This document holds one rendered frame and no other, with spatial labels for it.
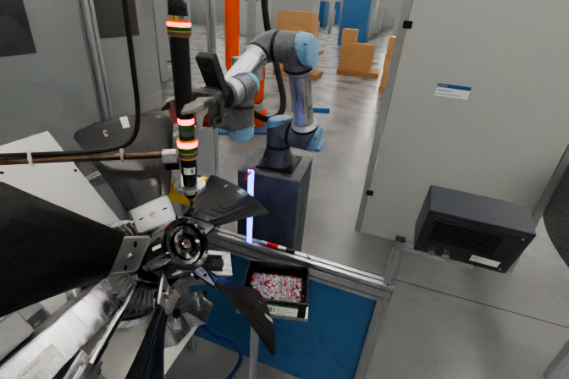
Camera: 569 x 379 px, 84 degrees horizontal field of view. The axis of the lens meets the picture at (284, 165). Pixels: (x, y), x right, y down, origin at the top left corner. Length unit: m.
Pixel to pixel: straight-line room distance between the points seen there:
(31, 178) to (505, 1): 2.34
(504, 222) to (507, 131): 1.55
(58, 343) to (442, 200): 0.96
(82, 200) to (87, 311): 0.31
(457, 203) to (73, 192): 1.04
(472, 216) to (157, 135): 0.86
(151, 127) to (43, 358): 0.51
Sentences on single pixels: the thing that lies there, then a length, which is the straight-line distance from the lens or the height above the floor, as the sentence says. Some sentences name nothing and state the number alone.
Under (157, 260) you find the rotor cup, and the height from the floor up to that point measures 1.21.
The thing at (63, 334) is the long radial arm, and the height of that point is 1.12.
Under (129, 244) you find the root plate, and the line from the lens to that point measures 0.74.
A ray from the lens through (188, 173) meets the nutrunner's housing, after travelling 0.75.
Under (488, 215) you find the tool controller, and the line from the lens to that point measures 1.04.
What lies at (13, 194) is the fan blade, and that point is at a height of 1.41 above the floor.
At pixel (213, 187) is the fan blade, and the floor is 1.18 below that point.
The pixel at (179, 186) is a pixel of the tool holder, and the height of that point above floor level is 1.32.
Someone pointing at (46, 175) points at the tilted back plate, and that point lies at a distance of 1.00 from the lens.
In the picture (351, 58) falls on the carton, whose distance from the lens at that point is 9.92.
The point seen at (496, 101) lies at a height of 1.25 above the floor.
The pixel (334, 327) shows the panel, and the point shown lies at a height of 0.55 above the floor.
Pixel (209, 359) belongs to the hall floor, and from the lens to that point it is 2.02.
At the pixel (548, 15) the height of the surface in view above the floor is 1.76.
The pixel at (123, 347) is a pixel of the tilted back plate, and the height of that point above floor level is 0.94.
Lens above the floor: 1.71
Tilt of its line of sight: 27 degrees down
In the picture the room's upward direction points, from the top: 5 degrees clockwise
